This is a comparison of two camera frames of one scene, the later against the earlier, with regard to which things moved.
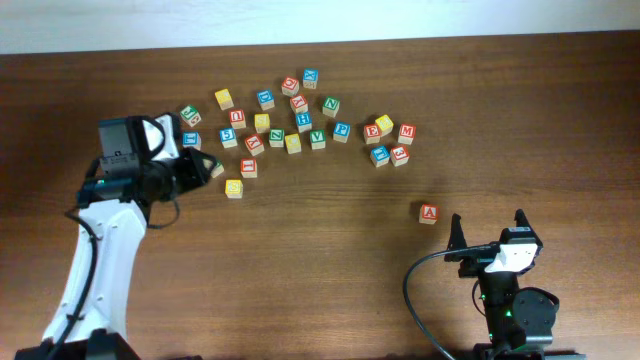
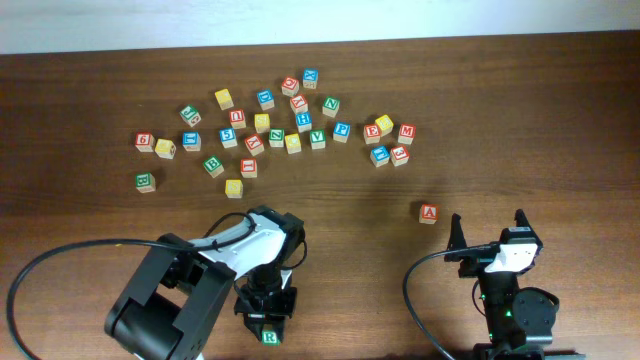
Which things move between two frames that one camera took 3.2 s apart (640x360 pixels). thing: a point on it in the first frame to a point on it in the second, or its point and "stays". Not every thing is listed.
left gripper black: (185, 170) to (265, 305)
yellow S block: (234, 188) stays
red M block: (407, 133) stays
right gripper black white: (471, 264) stays
